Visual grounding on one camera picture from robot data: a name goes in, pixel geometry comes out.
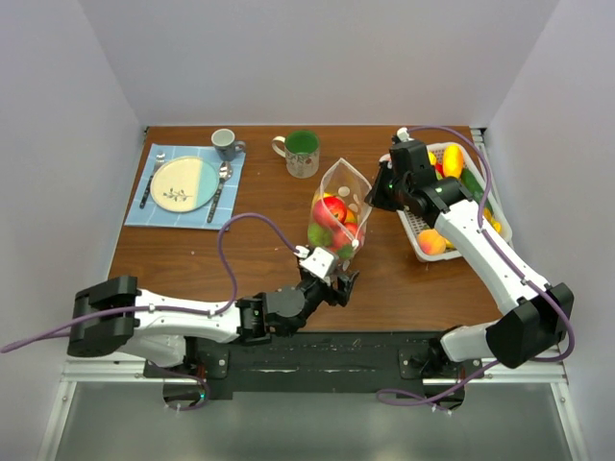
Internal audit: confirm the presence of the red apple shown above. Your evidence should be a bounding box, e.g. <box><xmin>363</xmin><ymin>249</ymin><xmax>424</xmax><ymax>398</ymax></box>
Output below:
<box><xmin>332</xmin><ymin>223</ymin><xmax>364</xmax><ymax>251</ymax></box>
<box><xmin>311</xmin><ymin>196</ymin><xmax>348</xmax><ymax>229</ymax></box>

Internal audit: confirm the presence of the clear polka-dot zip bag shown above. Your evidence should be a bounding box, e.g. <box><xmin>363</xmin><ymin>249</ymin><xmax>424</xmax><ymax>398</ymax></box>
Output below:
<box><xmin>307</xmin><ymin>158</ymin><xmax>372</xmax><ymax>269</ymax></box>

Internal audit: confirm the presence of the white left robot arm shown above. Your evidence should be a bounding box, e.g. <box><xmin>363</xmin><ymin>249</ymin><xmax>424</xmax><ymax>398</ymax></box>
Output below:
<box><xmin>67</xmin><ymin>270</ymin><xmax>358</xmax><ymax>376</ymax></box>

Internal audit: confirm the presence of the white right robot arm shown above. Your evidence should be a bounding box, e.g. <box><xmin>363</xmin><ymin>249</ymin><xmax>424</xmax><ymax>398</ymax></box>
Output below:
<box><xmin>365</xmin><ymin>137</ymin><xmax>574</xmax><ymax>377</ymax></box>

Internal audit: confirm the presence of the white perforated plastic basket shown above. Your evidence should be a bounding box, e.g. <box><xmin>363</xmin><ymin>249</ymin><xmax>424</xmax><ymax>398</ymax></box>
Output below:
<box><xmin>397</xmin><ymin>141</ymin><xmax>512</xmax><ymax>263</ymax></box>

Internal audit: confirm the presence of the peach fruit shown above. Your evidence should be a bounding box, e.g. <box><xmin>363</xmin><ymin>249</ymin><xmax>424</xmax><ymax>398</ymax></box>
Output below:
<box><xmin>416</xmin><ymin>229</ymin><xmax>447</xmax><ymax>255</ymax></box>

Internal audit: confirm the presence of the yellow-orange mango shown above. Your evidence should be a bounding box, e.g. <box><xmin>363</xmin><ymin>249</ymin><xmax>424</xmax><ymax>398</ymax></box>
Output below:
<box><xmin>442</xmin><ymin>144</ymin><xmax>464</xmax><ymax>179</ymax></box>

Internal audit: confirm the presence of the green cucumber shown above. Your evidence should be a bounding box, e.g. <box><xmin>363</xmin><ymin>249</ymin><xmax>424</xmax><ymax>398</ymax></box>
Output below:
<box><xmin>459</xmin><ymin>168</ymin><xmax>484</xmax><ymax>204</ymax></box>

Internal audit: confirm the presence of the green-lined floral mug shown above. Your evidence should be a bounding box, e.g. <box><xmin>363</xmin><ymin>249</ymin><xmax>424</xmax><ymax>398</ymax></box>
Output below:
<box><xmin>271</xmin><ymin>130</ymin><xmax>320</xmax><ymax>179</ymax></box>

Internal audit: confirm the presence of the yellow bell pepper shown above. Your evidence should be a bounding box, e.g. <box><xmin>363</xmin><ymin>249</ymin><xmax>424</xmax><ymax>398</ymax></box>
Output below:
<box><xmin>483</xmin><ymin>207</ymin><xmax>502</xmax><ymax>234</ymax></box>

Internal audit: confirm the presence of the cream and blue plate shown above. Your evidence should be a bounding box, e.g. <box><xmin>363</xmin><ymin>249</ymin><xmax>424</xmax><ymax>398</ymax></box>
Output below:
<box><xmin>150</xmin><ymin>157</ymin><xmax>218</xmax><ymax>213</ymax></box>

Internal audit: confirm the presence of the grey ceramic mug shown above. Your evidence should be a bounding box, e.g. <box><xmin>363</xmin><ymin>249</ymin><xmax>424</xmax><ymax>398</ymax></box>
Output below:
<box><xmin>210</xmin><ymin>128</ymin><xmax>246</xmax><ymax>161</ymax></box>

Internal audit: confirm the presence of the blue checked placemat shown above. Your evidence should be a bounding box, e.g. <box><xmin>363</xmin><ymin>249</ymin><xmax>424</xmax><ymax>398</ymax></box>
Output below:
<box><xmin>124</xmin><ymin>144</ymin><xmax>246</xmax><ymax>231</ymax></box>

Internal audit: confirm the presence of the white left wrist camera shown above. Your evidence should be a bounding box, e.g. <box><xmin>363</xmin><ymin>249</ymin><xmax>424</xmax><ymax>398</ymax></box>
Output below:
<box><xmin>293</xmin><ymin>246</ymin><xmax>339</xmax><ymax>280</ymax></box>

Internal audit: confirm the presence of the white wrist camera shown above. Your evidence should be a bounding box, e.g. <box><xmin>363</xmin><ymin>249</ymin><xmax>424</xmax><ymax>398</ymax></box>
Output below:
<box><xmin>392</xmin><ymin>127</ymin><xmax>413</xmax><ymax>144</ymax></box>
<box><xmin>293</xmin><ymin>246</ymin><xmax>339</xmax><ymax>280</ymax></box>

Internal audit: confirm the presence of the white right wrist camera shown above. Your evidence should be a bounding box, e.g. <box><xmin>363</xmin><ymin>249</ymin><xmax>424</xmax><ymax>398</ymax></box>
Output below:
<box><xmin>392</xmin><ymin>127</ymin><xmax>413</xmax><ymax>144</ymax></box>

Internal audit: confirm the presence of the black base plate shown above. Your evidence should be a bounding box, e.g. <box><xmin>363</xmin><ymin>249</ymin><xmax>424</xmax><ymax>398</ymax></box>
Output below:
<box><xmin>144</xmin><ymin>331</ymin><xmax>481</xmax><ymax>400</ymax></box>

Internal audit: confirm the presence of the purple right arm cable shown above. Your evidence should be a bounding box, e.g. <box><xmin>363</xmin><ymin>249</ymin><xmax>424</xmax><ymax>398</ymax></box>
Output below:
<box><xmin>375</xmin><ymin>126</ymin><xmax>577</xmax><ymax>409</ymax></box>

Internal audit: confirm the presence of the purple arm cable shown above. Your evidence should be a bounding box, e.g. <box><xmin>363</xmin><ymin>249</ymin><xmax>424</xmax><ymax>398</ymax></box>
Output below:
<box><xmin>375</xmin><ymin>126</ymin><xmax>577</xmax><ymax>409</ymax></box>
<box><xmin>0</xmin><ymin>212</ymin><xmax>302</xmax><ymax>412</ymax></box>

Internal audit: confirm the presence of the black-handled spoon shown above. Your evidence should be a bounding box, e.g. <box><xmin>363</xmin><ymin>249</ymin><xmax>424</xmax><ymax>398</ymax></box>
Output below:
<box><xmin>207</xmin><ymin>161</ymin><xmax>233</xmax><ymax>223</ymax></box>

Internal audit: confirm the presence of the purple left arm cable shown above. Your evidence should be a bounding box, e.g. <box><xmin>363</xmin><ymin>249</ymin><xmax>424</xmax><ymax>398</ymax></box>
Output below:
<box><xmin>0</xmin><ymin>212</ymin><xmax>302</xmax><ymax>412</ymax></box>

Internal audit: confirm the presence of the black-handled fork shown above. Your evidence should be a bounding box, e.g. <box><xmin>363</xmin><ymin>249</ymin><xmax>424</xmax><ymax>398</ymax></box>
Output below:
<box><xmin>139</xmin><ymin>151</ymin><xmax>165</xmax><ymax>209</ymax></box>

